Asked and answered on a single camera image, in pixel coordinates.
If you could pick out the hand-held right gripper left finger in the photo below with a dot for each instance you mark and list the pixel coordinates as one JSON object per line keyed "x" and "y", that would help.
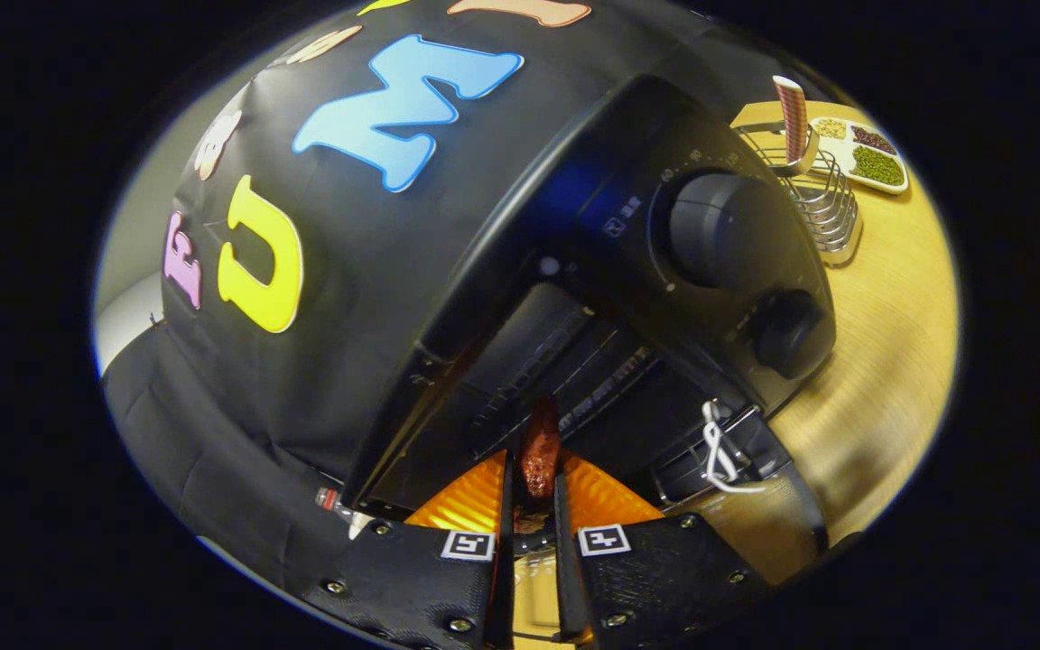
{"x": 412, "y": 578}

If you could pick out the green beans pile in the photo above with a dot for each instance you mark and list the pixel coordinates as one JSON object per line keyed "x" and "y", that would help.
{"x": 877, "y": 166}

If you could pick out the dark red beans pile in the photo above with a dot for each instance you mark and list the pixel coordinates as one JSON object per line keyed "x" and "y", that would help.
{"x": 872, "y": 139}

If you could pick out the pale yellow beans pile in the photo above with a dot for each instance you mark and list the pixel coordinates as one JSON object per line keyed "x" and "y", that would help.
{"x": 831, "y": 128}

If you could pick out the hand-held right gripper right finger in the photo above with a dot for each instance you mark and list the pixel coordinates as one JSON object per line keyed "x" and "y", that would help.
{"x": 655, "y": 578}

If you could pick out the black electric oven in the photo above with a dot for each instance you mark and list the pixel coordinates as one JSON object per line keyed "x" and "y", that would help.
{"x": 574, "y": 199}

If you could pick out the brown grilled sausage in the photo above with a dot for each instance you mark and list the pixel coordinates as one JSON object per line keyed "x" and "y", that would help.
{"x": 540, "y": 460}

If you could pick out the clear plastic bottle red label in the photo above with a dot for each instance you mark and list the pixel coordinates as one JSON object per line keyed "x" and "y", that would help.
{"x": 329, "y": 497}

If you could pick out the white divided dish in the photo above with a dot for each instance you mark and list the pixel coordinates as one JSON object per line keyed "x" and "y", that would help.
{"x": 845, "y": 158}

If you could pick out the pink striped tube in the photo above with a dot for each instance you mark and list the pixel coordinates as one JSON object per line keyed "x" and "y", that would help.
{"x": 793, "y": 117}

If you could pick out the black backdrop cloth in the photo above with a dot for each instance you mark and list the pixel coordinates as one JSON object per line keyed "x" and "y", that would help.
{"x": 366, "y": 271}

